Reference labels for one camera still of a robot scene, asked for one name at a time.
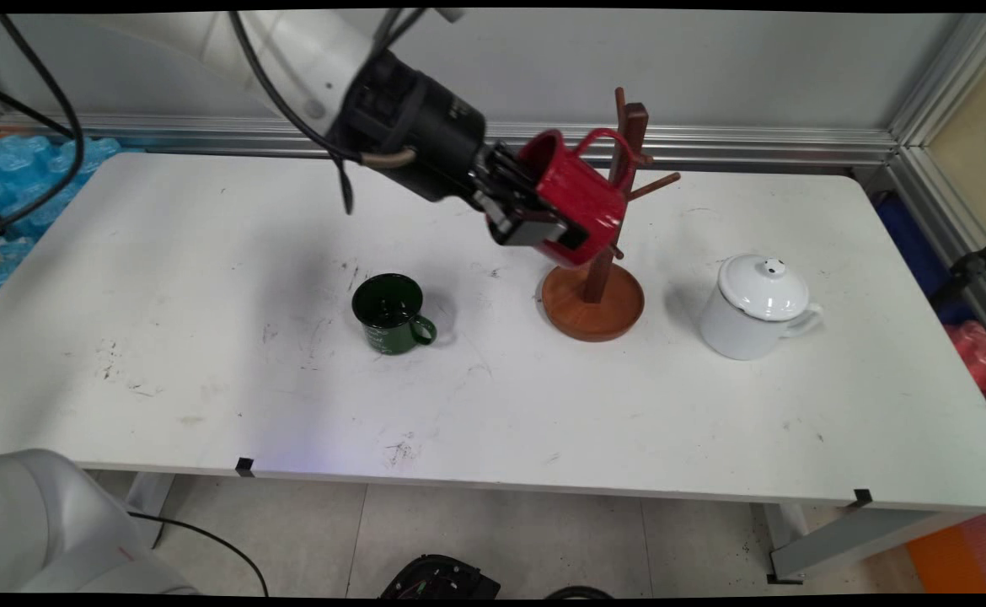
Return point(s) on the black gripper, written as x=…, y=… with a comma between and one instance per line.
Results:
x=426, y=135

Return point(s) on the red speckled enamel mug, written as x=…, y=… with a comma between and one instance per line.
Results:
x=581, y=190

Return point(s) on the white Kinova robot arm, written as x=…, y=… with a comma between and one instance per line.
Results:
x=291, y=51

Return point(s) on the white robot base link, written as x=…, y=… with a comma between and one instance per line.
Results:
x=46, y=523

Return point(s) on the brown wooden mug tree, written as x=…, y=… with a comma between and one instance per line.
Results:
x=590, y=312

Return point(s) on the dark green enamel mug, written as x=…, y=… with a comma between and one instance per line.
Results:
x=392, y=329

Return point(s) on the white enamel pot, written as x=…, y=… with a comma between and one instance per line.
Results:
x=733, y=333

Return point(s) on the white enamel pot lid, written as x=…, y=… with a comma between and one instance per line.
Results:
x=763, y=287

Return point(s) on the black device on floor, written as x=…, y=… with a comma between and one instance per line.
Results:
x=442, y=577

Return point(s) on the grey upright table leg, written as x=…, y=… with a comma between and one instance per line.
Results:
x=149, y=502

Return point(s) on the grey slanted table leg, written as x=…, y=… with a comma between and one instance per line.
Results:
x=864, y=535

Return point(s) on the red plastic bag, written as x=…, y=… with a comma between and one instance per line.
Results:
x=977, y=358

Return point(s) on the blue plastic bottle pack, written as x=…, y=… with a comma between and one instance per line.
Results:
x=29, y=181

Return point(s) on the orange box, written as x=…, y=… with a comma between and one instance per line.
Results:
x=948, y=561

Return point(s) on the aluminium rail along wall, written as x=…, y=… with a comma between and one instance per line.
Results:
x=712, y=143

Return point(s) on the aluminium corner frame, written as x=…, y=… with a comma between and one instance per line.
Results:
x=948, y=93

